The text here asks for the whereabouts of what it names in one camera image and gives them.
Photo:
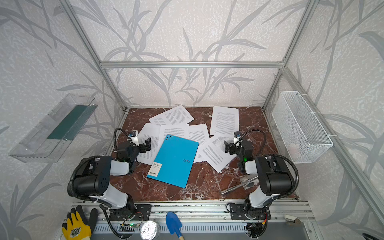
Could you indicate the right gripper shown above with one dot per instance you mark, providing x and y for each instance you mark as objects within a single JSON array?
[{"x": 233, "y": 148}]

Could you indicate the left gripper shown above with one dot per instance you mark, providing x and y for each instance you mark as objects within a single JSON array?
[{"x": 142, "y": 147}]

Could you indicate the teal folder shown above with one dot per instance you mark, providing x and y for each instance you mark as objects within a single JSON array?
[{"x": 174, "y": 161}]

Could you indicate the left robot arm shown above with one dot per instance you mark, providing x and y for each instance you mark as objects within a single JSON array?
[{"x": 90, "y": 180}]

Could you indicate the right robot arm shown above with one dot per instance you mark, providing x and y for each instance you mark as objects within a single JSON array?
[{"x": 276, "y": 175}]

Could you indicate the green circuit board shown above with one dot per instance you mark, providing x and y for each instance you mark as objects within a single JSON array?
[{"x": 129, "y": 227}]

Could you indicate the blue trowel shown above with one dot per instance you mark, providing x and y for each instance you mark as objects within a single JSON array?
[{"x": 174, "y": 225}]

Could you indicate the silver round can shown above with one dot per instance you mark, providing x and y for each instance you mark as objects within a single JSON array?
[{"x": 150, "y": 230}]

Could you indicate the yellow black glove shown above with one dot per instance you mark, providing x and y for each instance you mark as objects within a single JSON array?
[{"x": 77, "y": 226}]

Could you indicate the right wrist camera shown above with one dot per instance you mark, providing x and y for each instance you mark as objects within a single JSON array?
[{"x": 237, "y": 136}]

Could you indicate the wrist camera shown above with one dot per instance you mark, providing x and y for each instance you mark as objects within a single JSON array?
[
  {"x": 237, "y": 136},
  {"x": 133, "y": 137}
]

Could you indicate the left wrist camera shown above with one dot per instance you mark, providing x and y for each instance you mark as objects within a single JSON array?
[{"x": 133, "y": 137}]

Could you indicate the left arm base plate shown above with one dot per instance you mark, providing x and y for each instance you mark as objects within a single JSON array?
[{"x": 140, "y": 213}]

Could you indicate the aluminium frame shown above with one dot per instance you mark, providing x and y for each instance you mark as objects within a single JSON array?
[{"x": 355, "y": 173}]

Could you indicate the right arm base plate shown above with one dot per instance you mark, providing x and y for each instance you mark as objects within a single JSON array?
[{"x": 245, "y": 212}]

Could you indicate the white wire basket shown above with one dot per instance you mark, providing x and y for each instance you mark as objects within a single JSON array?
[{"x": 301, "y": 131}]

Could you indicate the clear plastic wall tray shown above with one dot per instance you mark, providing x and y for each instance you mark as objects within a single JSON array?
[{"x": 47, "y": 142}]

